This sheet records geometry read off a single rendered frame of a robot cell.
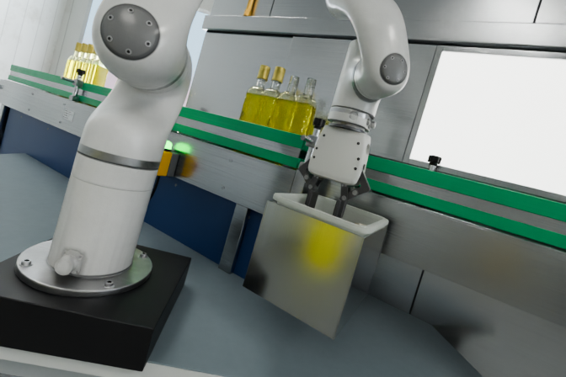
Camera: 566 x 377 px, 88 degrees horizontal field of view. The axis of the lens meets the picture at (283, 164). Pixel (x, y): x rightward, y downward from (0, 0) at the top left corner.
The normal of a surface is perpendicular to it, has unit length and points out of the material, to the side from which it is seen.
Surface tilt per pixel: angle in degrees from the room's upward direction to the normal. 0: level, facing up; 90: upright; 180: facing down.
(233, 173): 90
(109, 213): 90
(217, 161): 90
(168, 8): 65
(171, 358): 0
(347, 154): 90
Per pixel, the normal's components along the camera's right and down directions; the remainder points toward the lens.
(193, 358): 0.28, -0.96
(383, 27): 0.01, -0.04
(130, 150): 0.57, 0.18
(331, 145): -0.51, -0.10
